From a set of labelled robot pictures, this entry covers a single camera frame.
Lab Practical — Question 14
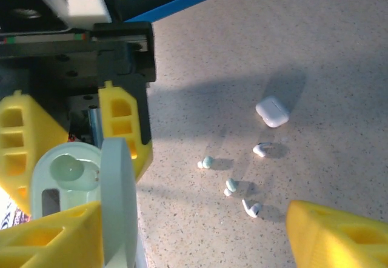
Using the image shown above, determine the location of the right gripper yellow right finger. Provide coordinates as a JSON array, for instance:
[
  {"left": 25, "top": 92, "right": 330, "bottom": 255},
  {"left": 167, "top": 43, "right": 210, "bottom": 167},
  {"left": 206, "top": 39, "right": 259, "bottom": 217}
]
[{"left": 286, "top": 199, "right": 388, "bottom": 268}]

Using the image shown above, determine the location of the white stem earbud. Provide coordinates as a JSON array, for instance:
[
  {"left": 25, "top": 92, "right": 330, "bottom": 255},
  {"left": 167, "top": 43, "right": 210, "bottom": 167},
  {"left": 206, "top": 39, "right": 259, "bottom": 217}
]
[
  {"left": 241, "top": 198, "right": 263, "bottom": 219},
  {"left": 252, "top": 141, "right": 273, "bottom": 158}
]

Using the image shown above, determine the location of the pale mint earbud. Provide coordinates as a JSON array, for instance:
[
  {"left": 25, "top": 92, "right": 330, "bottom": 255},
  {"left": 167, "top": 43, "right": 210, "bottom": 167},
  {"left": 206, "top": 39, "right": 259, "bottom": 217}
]
[
  {"left": 196, "top": 155, "right": 215, "bottom": 170},
  {"left": 223, "top": 178, "right": 238, "bottom": 198}
]

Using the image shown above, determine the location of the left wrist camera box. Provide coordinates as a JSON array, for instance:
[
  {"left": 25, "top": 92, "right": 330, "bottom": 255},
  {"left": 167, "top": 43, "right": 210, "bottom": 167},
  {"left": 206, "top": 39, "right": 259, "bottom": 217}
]
[{"left": 0, "top": 0, "right": 110, "bottom": 34}]

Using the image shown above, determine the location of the white earbud charging case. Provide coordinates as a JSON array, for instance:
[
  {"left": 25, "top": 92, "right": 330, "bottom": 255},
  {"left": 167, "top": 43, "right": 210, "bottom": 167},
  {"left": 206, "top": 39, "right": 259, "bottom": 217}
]
[{"left": 255, "top": 95, "right": 289, "bottom": 129}]

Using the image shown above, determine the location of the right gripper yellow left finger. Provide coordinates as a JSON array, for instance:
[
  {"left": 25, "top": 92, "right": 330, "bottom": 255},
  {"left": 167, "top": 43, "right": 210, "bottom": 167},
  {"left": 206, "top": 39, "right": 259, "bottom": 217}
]
[{"left": 0, "top": 200, "right": 105, "bottom": 268}]

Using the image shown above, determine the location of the purple candy bag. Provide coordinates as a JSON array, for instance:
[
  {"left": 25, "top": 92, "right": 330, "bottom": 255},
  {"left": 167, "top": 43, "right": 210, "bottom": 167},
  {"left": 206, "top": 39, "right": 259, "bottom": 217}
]
[{"left": 0, "top": 199, "right": 32, "bottom": 231}]

